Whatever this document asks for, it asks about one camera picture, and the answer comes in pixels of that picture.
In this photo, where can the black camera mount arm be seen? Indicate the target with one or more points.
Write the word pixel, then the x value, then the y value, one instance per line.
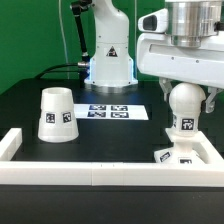
pixel 77 8

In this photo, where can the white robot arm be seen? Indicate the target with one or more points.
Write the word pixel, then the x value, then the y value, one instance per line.
pixel 183 41

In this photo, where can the white lamp base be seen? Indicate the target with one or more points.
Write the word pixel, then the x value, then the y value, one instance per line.
pixel 181 152

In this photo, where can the white U-shaped fence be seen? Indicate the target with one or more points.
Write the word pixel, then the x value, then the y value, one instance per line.
pixel 101 174

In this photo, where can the white lamp shade cone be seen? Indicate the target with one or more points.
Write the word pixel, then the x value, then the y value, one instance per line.
pixel 57 121

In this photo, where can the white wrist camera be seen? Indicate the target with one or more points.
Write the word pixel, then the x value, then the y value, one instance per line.
pixel 156 22

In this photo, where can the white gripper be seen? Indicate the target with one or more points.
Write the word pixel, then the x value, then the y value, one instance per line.
pixel 156 56

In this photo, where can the white sheet with markers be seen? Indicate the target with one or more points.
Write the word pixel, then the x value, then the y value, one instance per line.
pixel 110 112

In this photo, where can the white lamp bulb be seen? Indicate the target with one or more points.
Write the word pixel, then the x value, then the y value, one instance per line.
pixel 185 101

